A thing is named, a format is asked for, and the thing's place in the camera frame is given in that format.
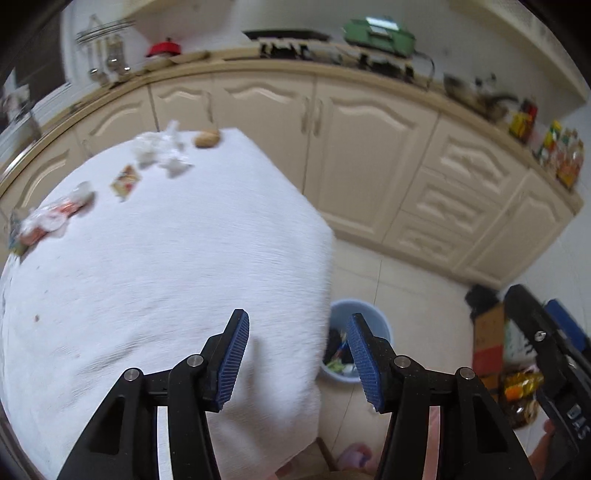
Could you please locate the pale rag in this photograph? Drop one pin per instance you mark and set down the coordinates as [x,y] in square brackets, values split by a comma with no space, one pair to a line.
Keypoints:
[14,99]

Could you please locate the small steel ladle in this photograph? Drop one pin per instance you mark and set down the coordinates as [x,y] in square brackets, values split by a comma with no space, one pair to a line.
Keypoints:
[92,70]

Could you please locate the beige kitchen countertop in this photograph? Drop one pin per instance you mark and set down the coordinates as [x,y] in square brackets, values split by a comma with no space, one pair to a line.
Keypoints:
[231,68]

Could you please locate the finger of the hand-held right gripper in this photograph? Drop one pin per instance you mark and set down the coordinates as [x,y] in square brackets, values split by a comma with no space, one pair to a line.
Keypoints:
[531,323]
[572,325]

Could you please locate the black induction cooker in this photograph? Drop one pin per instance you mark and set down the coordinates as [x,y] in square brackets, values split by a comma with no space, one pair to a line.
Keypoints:
[286,34]

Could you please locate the person's right hand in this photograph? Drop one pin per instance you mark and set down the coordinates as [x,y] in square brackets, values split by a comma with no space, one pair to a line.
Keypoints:
[547,457]

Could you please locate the black floor item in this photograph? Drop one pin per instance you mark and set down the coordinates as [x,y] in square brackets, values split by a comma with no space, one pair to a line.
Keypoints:
[480,297]

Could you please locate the large steel ladle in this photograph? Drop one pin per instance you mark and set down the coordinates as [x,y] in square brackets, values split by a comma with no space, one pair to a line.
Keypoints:
[124,69]

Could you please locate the steel spoon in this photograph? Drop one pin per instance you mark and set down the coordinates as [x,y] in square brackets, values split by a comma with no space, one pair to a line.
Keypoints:
[113,64]

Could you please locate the large amber oil bottle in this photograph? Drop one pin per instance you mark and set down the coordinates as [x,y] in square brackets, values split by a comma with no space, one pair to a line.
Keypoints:
[571,161]

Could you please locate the cream base cabinets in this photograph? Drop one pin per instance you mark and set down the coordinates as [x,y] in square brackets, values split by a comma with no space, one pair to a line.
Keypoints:
[360,161]

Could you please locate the gold foil bag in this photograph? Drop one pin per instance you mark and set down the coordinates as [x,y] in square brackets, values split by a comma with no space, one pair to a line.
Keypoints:
[521,385]

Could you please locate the pink slipper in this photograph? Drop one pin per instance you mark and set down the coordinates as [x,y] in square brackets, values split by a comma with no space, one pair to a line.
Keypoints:
[353,457]

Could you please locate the yellow-capped sauce bottle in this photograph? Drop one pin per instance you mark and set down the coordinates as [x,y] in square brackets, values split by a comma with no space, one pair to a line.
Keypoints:
[550,145]

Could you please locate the clear packet with orange contents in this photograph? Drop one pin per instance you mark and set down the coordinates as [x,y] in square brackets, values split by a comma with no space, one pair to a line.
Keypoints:
[55,219]

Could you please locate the steel faucet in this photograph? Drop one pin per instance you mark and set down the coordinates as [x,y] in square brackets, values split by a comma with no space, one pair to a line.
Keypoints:
[33,124]

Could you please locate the white printed bag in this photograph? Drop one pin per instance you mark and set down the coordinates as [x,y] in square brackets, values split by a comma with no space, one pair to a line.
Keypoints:
[517,344]

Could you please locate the black gas hob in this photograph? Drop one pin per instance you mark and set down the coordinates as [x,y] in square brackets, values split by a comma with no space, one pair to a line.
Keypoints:
[383,69]

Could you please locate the red pot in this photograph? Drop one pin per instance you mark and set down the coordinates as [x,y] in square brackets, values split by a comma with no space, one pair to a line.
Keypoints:
[164,48]

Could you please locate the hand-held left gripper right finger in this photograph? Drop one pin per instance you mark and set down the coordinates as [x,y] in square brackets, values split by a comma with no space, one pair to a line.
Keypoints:
[364,364]

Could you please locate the green electric cooker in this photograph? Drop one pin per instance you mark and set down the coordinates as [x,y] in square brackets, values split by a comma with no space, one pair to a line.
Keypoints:
[378,39]

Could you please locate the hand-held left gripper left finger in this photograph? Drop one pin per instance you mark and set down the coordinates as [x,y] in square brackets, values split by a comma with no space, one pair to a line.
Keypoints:
[233,360]

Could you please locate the large white tissue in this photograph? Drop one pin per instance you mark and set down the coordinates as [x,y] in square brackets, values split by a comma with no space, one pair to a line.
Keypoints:
[147,147]

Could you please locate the small brown round lump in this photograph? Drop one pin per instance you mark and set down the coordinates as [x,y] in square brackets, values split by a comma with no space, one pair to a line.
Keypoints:
[207,139]

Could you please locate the small white tissue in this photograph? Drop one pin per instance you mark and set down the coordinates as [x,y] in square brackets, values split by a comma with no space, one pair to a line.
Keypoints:
[176,166]

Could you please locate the kitchen window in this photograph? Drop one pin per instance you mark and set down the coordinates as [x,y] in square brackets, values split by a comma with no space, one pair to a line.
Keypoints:
[27,55]

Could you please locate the blue plastic bin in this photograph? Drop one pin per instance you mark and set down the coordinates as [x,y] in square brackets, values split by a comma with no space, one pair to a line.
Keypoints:
[339,311]

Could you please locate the steel wok with lid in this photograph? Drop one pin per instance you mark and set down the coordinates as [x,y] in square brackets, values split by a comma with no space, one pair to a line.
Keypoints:
[466,90]

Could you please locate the metal utensil rack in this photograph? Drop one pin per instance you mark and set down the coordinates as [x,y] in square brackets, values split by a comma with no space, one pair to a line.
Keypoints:
[106,30]

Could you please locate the small red yellow packet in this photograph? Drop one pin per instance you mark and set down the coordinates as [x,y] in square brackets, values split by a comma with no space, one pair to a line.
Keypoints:
[125,182]

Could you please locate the cardboard box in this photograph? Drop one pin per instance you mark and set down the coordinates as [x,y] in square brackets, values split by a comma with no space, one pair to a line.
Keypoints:
[489,332]

